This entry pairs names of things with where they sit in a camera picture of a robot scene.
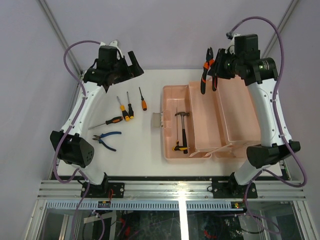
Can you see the right aluminium frame post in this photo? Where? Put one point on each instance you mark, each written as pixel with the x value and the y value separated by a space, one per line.
pixel 293 5

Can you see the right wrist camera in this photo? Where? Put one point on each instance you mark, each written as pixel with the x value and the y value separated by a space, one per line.
pixel 231 46

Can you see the pink plastic tool box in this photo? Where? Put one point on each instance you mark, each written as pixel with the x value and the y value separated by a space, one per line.
pixel 221 124

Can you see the left aluminium frame post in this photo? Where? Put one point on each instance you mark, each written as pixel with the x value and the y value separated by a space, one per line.
pixel 45 8

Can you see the claw hammer black handle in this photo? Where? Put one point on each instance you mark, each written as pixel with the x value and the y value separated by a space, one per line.
pixel 184 146

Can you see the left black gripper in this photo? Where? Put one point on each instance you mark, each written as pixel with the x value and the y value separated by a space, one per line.
pixel 131 71

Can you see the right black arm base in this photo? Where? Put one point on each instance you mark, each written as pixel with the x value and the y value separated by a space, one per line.
pixel 228 189

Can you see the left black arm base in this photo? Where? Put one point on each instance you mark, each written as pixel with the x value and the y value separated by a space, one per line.
pixel 106 189

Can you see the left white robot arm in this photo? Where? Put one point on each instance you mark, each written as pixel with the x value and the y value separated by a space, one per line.
pixel 73 154

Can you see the aluminium frame post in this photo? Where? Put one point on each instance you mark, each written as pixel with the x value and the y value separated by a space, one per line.
pixel 293 5
pixel 45 8

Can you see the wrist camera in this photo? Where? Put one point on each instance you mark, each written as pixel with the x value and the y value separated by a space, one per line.
pixel 116 43
pixel 231 46

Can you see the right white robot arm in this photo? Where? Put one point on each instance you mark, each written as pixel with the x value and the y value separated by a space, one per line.
pixel 260 75

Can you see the slotted cable duct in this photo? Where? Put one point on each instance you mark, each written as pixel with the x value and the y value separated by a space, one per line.
pixel 144 205

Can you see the aluminium mounting rail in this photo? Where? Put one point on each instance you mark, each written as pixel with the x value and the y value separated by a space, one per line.
pixel 267 190

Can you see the orange handled black screwdriver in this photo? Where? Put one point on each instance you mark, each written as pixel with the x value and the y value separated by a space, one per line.
pixel 143 102

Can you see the orange black pliers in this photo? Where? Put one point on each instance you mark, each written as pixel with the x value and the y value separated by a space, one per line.
pixel 208 65

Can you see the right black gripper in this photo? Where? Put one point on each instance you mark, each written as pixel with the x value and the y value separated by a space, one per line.
pixel 216 70

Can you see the long black orange screwdriver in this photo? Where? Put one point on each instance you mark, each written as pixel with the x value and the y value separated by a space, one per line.
pixel 114 120

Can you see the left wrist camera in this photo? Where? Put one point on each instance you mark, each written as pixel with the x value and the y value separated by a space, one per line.
pixel 116 43

